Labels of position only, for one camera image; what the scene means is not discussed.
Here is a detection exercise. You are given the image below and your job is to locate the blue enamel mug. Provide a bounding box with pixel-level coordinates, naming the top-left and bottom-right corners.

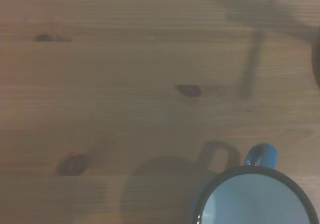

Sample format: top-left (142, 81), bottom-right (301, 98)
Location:
top-left (184, 143), bottom-right (320, 224)

